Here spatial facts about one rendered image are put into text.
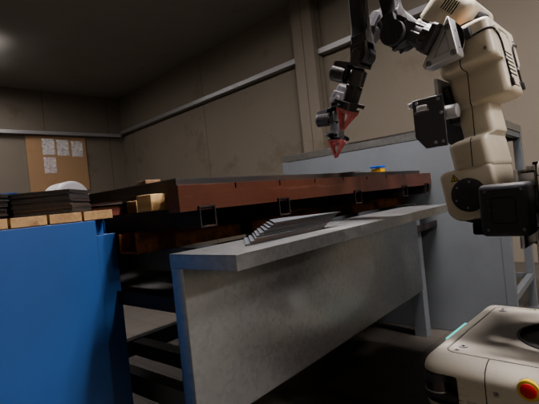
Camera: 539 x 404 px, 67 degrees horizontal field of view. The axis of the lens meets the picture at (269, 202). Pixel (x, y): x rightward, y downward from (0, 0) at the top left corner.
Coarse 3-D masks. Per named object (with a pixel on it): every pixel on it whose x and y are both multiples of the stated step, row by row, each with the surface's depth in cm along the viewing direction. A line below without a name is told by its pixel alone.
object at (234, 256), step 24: (360, 216) 145; (384, 216) 133; (408, 216) 136; (240, 240) 101; (288, 240) 89; (312, 240) 93; (336, 240) 101; (192, 264) 82; (216, 264) 78; (240, 264) 75
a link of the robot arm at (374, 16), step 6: (372, 12) 174; (378, 12) 173; (372, 18) 173; (378, 18) 173; (372, 24) 173; (372, 30) 175; (378, 30) 175; (378, 36) 177; (342, 84) 178; (348, 84) 177; (336, 90) 179; (342, 90) 177; (330, 102) 179
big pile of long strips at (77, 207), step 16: (32, 192) 99; (48, 192) 100; (64, 192) 100; (80, 192) 108; (0, 208) 95; (16, 208) 98; (32, 208) 99; (48, 208) 99; (64, 208) 99; (80, 208) 105
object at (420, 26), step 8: (416, 24) 120; (424, 24) 120; (432, 24) 113; (440, 24) 114; (416, 32) 119; (424, 32) 117; (432, 32) 114; (408, 40) 122; (416, 40) 119; (424, 40) 115; (432, 40) 116; (416, 48) 121; (424, 48) 116
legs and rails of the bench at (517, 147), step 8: (512, 136) 224; (520, 136) 235; (520, 144) 235; (520, 152) 235; (520, 160) 236; (520, 168) 236; (528, 248) 236; (528, 256) 236; (528, 264) 237; (520, 272) 242; (528, 272) 237; (528, 280) 222; (520, 288) 208; (528, 288) 238; (536, 288) 237; (520, 296) 202; (536, 296) 235; (528, 304) 241; (536, 304) 236
